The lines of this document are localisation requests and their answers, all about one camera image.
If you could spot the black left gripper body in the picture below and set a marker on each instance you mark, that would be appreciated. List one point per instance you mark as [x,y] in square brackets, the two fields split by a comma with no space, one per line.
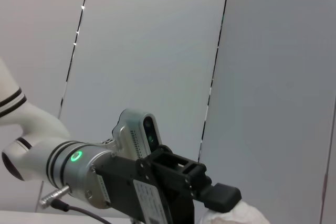
[123,182]

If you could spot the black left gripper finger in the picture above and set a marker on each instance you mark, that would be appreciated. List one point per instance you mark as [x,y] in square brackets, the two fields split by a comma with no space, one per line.
[223,196]

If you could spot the white paper ball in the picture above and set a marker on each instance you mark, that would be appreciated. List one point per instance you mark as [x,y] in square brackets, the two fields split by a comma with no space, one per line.
[244,214]

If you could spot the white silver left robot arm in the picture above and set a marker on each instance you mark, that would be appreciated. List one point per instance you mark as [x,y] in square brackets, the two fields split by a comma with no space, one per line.
[39,129]

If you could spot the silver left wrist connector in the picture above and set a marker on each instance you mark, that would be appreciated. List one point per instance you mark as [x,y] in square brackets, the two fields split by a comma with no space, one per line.
[55,195]

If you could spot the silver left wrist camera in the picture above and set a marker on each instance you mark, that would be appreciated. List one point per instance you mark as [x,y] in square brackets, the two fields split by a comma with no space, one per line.
[134,129]

